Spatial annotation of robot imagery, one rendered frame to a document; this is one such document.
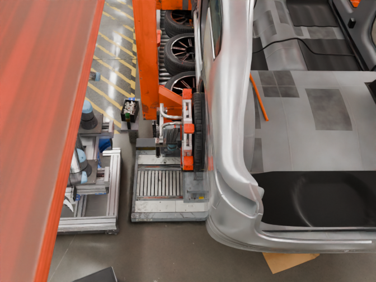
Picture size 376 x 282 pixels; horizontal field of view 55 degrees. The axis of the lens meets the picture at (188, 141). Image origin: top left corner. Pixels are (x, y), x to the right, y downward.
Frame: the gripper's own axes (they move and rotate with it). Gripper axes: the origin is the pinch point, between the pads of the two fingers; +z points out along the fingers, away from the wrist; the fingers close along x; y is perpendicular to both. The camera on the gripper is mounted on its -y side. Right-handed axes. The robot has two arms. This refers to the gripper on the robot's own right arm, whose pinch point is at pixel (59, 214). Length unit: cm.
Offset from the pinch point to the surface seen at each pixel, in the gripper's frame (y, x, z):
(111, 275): 87, -27, 12
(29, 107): -179, -7, 93
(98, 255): 122, -23, -21
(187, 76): 57, -146, -169
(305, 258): 98, -196, 39
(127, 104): 60, -73, -141
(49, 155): -179, -8, 98
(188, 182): 88, -114, -56
